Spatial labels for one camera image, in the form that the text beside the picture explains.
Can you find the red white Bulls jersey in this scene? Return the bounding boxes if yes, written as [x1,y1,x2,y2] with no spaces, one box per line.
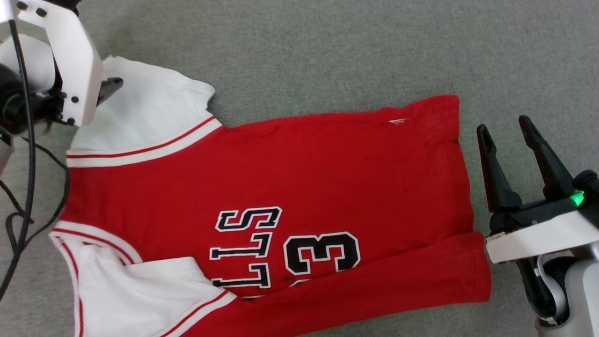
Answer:
[48,55,492,337]

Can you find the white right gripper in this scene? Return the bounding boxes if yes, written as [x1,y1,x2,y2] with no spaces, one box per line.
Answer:
[476,115,599,264]

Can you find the thin black cable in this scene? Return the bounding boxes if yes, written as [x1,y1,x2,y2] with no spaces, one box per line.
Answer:
[0,136,71,256]

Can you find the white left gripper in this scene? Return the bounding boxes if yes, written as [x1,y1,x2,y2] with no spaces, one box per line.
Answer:
[12,0,124,128]

